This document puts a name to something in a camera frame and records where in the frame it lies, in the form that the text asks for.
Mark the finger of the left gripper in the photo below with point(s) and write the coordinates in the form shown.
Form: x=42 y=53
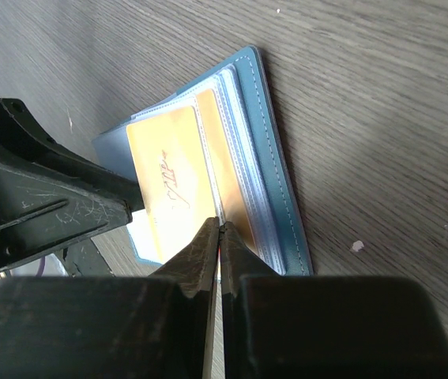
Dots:
x=50 y=197

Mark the gold VIP credit card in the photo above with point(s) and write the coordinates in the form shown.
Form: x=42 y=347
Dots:
x=173 y=178

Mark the blue leather card holder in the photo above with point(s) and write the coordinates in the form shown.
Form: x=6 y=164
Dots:
x=246 y=110

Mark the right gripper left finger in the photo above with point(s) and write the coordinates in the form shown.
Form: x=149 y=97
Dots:
x=158 y=326

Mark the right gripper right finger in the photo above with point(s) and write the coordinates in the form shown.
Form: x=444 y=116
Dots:
x=324 y=326

